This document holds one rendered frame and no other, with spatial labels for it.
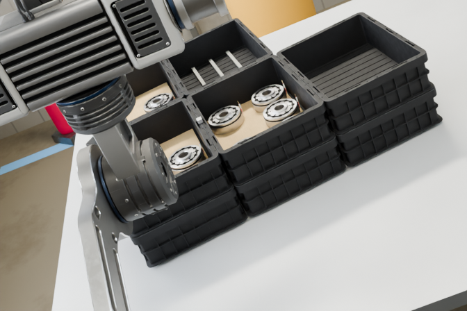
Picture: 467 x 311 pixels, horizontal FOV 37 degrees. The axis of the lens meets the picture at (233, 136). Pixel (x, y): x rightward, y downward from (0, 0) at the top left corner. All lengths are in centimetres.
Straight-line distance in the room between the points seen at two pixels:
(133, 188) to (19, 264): 231
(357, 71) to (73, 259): 99
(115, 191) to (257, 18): 236
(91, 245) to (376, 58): 119
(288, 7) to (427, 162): 188
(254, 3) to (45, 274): 165
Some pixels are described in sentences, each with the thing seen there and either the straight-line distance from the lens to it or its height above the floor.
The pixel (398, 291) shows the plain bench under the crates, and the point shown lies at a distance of 159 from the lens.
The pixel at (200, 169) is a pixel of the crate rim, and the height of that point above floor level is 92.
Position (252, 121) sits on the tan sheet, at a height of 83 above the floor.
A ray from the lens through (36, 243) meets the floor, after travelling 370.
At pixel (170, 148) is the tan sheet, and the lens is 211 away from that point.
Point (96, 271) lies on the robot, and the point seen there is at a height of 116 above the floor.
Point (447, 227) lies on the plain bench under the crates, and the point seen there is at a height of 70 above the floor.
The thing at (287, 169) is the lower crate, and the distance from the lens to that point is 185.
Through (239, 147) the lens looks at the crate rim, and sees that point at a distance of 178.
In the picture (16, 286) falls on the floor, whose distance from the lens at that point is 351.
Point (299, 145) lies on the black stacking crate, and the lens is 185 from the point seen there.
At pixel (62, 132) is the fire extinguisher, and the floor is 7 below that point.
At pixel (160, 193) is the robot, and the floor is 113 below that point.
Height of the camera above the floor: 184
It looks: 30 degrees down
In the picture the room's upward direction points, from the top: 24 degrees counter-clockwise
